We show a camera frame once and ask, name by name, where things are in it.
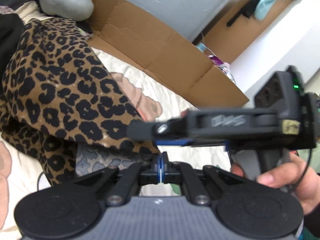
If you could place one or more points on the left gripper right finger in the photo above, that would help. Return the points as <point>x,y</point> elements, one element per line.
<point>186,178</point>

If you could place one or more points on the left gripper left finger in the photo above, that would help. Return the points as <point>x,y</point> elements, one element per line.
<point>131,181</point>

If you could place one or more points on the leopard print garment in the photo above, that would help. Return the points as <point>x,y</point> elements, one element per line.
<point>57,95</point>

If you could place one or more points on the person's right hand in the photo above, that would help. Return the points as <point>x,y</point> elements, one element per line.
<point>288,174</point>

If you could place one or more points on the purple white plastic bag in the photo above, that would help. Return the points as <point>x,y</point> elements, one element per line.
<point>223,66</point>

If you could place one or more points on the white pillar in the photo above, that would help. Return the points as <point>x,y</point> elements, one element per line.
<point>292,39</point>

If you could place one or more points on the tall cardboard box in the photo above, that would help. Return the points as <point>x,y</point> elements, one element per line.
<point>229,42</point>

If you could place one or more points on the cream bear print bedsheet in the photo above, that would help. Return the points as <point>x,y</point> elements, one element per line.
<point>22,174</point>

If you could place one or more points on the blue cap detergent bottle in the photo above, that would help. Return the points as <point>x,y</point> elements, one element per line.
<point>200,46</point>

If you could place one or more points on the brown cardboard sheet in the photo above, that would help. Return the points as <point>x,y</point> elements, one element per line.
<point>134,36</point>

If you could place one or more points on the black garment on pile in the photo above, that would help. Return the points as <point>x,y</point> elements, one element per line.
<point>11,30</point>

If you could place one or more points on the grey neck pillow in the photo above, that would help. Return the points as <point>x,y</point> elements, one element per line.
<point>77,10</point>

